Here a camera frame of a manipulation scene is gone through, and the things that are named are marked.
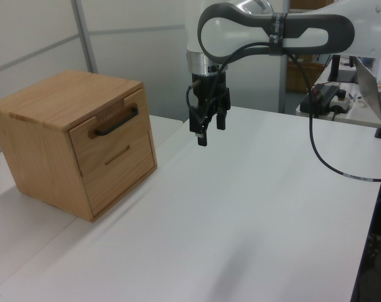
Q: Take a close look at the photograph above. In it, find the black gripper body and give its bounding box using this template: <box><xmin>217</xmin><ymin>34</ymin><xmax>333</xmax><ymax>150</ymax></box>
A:
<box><xmin>190</xmin><ymin>72</ymin><xmax>230</xmax><ymax>111</ymax></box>

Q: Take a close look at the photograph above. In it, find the wooden drawer with black handle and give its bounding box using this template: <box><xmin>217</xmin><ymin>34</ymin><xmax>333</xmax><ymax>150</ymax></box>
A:
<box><xmin>69</xmin><ymin>87</ymin><xmax>156</xmax><ymax>177</ymax></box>

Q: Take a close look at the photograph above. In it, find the wooden drawer cabinet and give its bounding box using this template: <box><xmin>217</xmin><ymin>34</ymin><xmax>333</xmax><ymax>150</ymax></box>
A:
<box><xmin>0</xmin><ymin>69</ymin><xmax>158</xmax><ymax>223</ymax></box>

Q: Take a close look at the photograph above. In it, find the brown cardboard box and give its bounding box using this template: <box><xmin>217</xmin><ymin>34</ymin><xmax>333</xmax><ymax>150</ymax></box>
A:
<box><xmin>286</xmin><ymin>59</ymin><xmax>328</xmax><ymax>94</ymax></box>

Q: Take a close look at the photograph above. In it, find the black power supply box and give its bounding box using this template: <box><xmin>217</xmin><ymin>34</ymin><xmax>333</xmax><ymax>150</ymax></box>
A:
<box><xmin>300</xmin><ymin>84</ymin><xmax>339</xmax><ymax>115</ymax></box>

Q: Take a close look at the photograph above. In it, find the emergency stop button box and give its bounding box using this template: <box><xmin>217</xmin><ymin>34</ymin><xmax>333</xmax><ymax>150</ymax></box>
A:
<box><xmin>330</xmin><ymin>89</ymin><xmax>355</xmax><ymax>114</ymax></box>

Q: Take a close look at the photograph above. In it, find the black monitor stand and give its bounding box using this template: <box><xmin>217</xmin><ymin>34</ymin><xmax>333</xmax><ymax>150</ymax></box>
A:
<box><xmin>327</xmin><ymin>55</ymin><xmax>358</xmax><ymax>84</ymax></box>

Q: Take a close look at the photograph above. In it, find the white side desk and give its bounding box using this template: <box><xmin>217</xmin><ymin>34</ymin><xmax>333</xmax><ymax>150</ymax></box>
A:
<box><xmin>295</xmin><ymin>62</ymin><xmax>381</xmax><ymax>129</ymax></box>

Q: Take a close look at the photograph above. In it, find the silver laptop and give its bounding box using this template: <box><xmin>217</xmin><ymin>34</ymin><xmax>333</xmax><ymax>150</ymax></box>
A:
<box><xmin>353</xmin><ymin>56</ymin><xmax>381</xmax><ymax>122</ymax></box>

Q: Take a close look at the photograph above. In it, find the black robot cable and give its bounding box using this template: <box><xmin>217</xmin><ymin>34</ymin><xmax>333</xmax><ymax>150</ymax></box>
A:
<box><xmin>186</xmin><ymin>42</ymin><xmax>381</xmax><ymax>183</ymax></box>

